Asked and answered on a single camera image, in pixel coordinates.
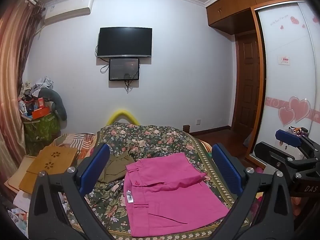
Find scattered papers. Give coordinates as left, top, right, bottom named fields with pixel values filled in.
left=7, top=191, right=69, bottom=237

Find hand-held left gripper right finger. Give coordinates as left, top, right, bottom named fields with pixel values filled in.
left=207, top=143, right=294, bottom=240

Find pink pants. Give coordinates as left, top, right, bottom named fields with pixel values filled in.
left=124, top=152, right=237, bottom=238

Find wooden overhead cabinet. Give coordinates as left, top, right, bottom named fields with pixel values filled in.
left=206, top=0, right=320, bottom=28

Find black cable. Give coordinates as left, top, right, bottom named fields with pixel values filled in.
left=95, top=44, right=110, bottom=74
left=123, top=64, right=140, bottom=93

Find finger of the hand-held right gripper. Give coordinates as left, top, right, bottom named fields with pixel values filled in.
left=274, top=129, right=304, bottom=148
left=254, top=142, right=298, bottom=173

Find black wall television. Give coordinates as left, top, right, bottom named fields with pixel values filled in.
left=97, top=27, right=153, bottom=58

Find beige board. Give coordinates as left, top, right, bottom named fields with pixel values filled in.
left=5, top=155, right=36, bottom=193

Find olive green shorts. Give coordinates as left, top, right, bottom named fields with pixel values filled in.
left=97, top=154, right=135, bottom=183

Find striped brown curtain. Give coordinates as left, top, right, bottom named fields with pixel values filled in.
left=0, top=0, right=46, bottom=173

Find pile of clothes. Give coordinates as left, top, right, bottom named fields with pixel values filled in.
left=20, top=76, right=54, bottom=98

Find white air conditioner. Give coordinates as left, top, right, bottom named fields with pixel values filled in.
left=44, top=0, right=94, bottom=26

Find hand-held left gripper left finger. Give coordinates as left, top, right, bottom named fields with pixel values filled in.
left=28, top=143, right=118, bottom=240

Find small black monitor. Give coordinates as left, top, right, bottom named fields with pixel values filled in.
left=109, top=58, right=140, bottom=81

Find yellow pillow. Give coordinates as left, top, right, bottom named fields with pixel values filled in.
left=107, top=109, right=140, bottom=126

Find orange box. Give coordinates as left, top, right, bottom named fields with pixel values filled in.
left=31, top=107, right=51, bottom=120

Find striped blanket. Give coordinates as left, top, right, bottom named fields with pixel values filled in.
left=52, top=133, right=97, bottom=161

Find floral blanket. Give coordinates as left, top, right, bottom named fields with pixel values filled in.
left=65, top=122, right=250, bottom=240

